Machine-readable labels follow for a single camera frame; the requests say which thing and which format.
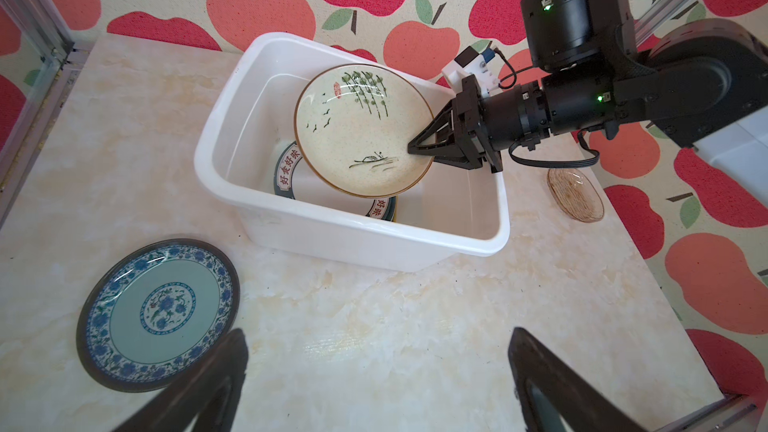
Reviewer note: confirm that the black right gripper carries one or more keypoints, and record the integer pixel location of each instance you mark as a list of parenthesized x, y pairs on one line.
[(583, 46)]

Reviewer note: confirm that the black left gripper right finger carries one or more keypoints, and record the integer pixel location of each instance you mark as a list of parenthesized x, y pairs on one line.
[(553, 397)]

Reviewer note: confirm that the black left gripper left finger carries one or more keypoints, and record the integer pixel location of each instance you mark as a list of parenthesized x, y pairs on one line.
[(204, 397)]

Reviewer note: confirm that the cream plate with plant drawing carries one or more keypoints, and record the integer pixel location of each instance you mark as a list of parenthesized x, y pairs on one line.
[(353, 124)]

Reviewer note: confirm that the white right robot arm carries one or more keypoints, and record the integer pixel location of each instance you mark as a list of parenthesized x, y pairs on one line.
[(704, 85)]

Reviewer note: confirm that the white plastic bin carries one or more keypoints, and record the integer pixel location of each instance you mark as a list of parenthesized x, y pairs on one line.
[(450, 211)]

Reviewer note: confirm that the blue floral green plate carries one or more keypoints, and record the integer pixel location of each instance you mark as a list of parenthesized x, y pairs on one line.
[(157, 312)]

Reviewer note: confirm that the beige speckled plate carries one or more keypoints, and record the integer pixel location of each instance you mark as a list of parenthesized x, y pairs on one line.
[(575, 195)]

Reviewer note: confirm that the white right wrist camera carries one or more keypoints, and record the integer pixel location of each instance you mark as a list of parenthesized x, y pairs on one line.
[(469, 63)]

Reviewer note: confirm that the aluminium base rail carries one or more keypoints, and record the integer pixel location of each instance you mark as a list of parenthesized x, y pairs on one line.
[(733, 413)]

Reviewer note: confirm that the left aluminium frame post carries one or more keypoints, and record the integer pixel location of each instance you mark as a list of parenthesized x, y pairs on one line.
[(43, 25)]

